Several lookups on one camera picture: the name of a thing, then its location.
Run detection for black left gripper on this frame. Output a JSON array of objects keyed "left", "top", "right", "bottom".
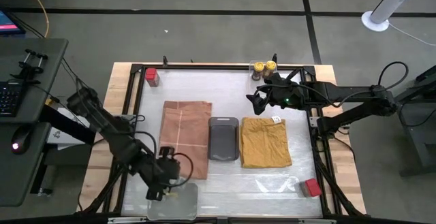
[{"left": 146, "top": 156, "right": 182, "bottom": 202}]

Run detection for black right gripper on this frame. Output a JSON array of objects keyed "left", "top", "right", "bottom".
[{"left": 245, "top": 73, "right": 305, "bottom": 116}]

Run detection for clear plastic bin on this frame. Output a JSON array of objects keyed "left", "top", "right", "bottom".
[{"left": 146, "top": 182, "right": 199, "bottom": 221}]

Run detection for yellow-lid chili spice jar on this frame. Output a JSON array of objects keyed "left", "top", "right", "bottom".
[
  {"left": 251, "top": 61, "right": 265, "bottom": 82},
  {"left": 262, "top": 60, "right": 278, "bottom": 79}
]

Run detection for red block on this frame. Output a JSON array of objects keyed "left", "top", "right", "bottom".
[{"left": 299, "top": 178, "right": 323, "bottom": 198}]

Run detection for yellow-capped jars in holder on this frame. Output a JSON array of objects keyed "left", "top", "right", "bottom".
[{"left": 249, "top": 60, "right": 279, "bottom": 97}]

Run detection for mustard yellow cloth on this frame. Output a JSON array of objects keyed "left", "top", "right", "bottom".
[{"left": 238, "top": 115, "right": 294, "bottom": 170}]

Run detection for dark grey plastic tray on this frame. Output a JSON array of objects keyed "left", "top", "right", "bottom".
[{"left": 207, "top": 116, "right": 240, "bottom": 161}]

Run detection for brown checked cloth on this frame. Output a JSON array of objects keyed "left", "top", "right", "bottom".
[{"left": 158, "top": 100, "right": 213, "bottom": 180}]

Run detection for white translucent table cover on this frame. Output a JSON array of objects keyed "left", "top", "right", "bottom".
[{"left": 121, "top": 68, "right": 324, "bottom": 217}]

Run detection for white cardboard box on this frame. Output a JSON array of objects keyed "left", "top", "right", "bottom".
[{"left": 45, "top": 107, "right": 92, "bottom": 150}]

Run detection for black computer mouse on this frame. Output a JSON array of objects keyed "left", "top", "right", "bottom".
[{"left": 10, "top": 125, "right": 33, "bottom": 155}]

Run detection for black equipment stand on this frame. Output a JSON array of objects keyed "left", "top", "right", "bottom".
[{"left": 394, "top": 63, "right": 436, "bottom": 178}]

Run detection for black keyboard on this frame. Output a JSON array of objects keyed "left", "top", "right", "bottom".
[{"left": 0, "top": 80, "right": 23, "bottom": 118}]

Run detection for black desk clamp holder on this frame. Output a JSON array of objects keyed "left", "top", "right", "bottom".
[{"left": 17, "top": 48, "right": 49, "bottom": 82}]

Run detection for grey desk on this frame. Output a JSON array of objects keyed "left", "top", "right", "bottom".
[{"left": 0, "top": 37, "right": 69, "bottom": 208}]

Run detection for computer monitor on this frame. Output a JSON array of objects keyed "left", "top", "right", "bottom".
[{"left": 0, "top": 8, "right": 27, "bottom": 36}]

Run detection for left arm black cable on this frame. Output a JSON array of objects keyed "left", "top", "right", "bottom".
[{"left": 135, "top": 114, "right": 194, "bottom": 188}]

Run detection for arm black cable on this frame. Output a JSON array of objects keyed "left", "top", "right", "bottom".
[
  {"left": 377, "top": 61, "right": 409, "bottom": 89},
  {"left": 135, "top": 114, "right": 194, "bottom": 188}
]

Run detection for black aluminium table frame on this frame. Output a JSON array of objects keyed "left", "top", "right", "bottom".
[{"left": 78, "top": 62, "right": 367, "bottom": 219}]

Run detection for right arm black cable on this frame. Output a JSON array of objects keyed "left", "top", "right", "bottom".
[{"left": 377, "top": 61, "right": 409, "bottom": 89}]

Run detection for white cable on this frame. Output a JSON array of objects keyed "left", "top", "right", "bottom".
[{"left": 387, "top": 21, "right": 436, "bottom": 47}]

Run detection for yellow cable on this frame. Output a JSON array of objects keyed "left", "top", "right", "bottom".
[{"left": 21, "top": 0, "right": 50, "bottom": 39}]

